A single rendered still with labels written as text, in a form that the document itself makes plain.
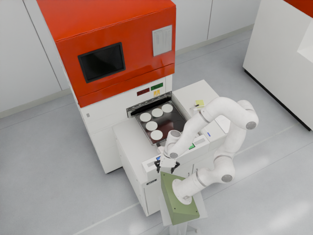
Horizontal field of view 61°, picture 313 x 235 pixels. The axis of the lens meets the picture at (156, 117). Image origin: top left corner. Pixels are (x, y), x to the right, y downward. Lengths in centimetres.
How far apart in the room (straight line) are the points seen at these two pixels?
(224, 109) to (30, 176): 250
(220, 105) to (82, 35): 91
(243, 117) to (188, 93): 107
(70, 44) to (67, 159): 188
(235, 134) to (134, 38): 90
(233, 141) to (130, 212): 162
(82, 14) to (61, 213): 200
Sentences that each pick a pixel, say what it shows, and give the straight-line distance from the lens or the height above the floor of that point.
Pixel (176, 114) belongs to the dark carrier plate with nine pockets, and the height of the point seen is 90.
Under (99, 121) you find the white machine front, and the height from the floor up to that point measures 94.
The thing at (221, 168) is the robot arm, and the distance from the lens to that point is 168.
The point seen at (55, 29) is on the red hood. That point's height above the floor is 182.
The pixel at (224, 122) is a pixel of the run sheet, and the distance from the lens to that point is 227.
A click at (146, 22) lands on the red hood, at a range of 184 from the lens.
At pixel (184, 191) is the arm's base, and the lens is 185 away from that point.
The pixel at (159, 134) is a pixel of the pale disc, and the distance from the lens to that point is 223.
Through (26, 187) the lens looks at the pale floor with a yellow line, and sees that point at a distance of 336.
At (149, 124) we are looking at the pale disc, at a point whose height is 90.
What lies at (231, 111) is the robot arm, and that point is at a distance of 147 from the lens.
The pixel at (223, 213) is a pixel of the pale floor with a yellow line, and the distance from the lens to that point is 294.
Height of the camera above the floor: 273
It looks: 51 degrees down
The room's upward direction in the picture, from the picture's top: 3 degrees counter-clockwise
